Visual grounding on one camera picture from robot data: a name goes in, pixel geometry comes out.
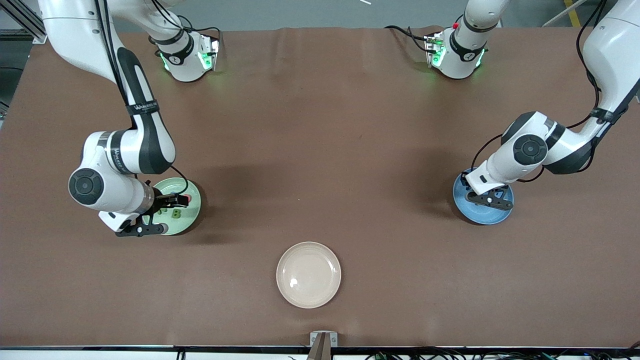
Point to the aluminium frame profile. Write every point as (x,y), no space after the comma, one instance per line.
(30,27)

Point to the beige plate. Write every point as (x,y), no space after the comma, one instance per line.
(308,275)

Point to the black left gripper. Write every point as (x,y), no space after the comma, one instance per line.
(463,181)

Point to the blue plate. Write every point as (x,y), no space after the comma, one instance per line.
(480,216)

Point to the light green plate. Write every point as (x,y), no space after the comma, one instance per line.
(187,220)

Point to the white table front rail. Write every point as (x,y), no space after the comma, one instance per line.
(100,356)

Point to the aluminium camera post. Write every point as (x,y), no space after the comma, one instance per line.
(320,352)

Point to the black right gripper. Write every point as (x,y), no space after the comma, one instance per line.
(161,202)

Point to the brown table cover sheet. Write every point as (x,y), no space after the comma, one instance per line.
(320,125)

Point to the green letter B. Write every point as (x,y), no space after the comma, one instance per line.
(176,213)

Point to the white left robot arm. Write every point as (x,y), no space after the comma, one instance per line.
(615,55)

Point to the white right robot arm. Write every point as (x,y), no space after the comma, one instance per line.
(75,30)

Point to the grey metal clamp bracket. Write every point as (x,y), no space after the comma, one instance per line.
(313,340)

